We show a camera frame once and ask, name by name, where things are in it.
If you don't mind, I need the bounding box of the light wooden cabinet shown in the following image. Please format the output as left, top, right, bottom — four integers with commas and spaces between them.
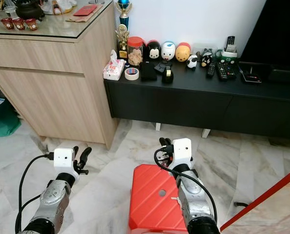
0, 1, 119, 149

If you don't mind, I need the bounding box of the small red cup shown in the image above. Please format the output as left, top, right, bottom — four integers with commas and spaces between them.
27, 19, 40, 32
4, 18, 17, 30
16, 18, 29, 31

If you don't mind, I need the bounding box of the black tv console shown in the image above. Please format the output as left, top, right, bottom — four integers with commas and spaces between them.
104, 61, 290, 142

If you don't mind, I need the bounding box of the black television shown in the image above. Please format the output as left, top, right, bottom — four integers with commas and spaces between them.
240, 0, 290, 86

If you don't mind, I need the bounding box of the white porcelain figurine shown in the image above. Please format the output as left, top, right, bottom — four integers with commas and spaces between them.
45, 0, 76, 15

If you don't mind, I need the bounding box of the small panda figure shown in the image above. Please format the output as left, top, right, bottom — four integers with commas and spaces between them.
187, 54, 199, 69

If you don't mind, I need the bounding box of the pink tissue pack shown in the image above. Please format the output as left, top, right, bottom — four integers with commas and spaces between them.
103, 50, 126, 81

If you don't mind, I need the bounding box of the white tape roll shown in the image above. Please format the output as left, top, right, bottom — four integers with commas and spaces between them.
124, 67, 140, 81

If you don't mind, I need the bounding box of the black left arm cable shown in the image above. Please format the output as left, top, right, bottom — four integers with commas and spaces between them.
17, 153, 57, 234

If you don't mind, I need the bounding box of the black tape dispenser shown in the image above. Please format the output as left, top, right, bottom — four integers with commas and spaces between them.
155, 61, 175, 84

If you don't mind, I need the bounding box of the small black figure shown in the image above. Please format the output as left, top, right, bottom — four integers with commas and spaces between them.
200, 48, 214, 68

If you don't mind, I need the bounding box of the black teapot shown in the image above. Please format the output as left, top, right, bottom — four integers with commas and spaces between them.
14, 0, 45, 20

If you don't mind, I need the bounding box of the white round plush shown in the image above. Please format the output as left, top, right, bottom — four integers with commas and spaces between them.
161, 41, 177, 61

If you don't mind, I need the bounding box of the flat black tray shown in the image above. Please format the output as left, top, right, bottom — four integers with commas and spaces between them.
240, 67, 264, 84

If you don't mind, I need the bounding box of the yellow round plush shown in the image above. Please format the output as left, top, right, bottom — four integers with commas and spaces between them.
175, 42, 192, 62

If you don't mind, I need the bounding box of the wide black remote control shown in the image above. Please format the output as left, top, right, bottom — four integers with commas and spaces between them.
217, 61, 238, 81

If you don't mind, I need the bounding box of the red plastic stool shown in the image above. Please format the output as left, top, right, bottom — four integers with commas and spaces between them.
128, 164, 189, 234

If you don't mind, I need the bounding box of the red envelope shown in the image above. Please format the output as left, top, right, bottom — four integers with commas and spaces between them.
73, 4, 99, 17

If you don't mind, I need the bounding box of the clear jar with red lid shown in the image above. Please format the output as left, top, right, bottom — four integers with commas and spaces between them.
127, 37, 144, 67

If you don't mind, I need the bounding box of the green bin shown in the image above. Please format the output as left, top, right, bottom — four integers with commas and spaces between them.
0, 97, 21, 138

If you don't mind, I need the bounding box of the black mouse plush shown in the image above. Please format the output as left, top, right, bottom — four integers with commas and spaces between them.
144, 40, 162, 61

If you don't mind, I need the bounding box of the gold trophy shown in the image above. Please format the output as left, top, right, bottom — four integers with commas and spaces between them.
115, 24, 130, 60

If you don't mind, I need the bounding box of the blue trophy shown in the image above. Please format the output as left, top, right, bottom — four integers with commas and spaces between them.
116, 0, 133, 29

